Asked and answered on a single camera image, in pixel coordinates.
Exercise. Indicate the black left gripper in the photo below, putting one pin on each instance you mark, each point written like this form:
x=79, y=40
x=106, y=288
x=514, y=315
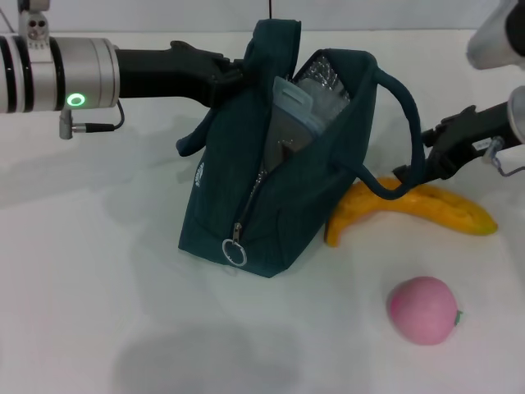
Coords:
x=164, y=74

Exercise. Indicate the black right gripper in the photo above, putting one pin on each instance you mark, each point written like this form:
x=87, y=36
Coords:
x=471, y=131

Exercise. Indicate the yellow toy banana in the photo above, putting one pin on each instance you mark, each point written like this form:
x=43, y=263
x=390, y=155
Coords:
x=443, y=205

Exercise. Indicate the dark teal fabric bag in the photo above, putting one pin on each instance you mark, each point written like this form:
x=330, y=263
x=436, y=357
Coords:
x=229, y=205

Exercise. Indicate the pink toy peach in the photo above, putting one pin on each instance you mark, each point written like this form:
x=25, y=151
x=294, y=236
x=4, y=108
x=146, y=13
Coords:
x=422, y=312

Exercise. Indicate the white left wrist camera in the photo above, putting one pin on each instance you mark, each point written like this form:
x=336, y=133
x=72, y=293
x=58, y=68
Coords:
x=35, y=20

